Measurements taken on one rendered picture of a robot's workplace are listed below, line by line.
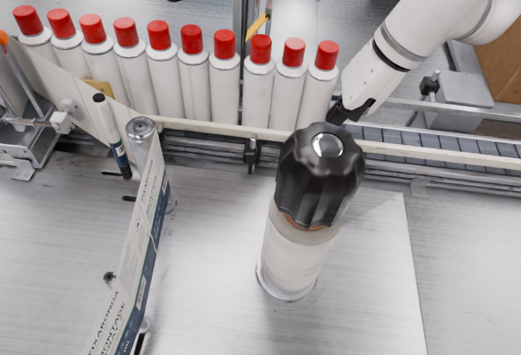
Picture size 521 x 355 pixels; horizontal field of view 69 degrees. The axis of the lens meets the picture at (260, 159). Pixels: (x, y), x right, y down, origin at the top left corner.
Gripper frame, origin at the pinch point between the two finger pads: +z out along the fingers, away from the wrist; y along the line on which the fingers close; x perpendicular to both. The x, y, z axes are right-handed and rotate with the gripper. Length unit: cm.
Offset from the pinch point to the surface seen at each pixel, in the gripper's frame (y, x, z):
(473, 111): -3.1, 22.5, -10.2
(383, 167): 5.5, 11.7, 3.0
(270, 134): 4.2, -10.0, 6.8
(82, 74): 1.9, -44.0, 11.7
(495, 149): -1.8, 33.0, -5.3
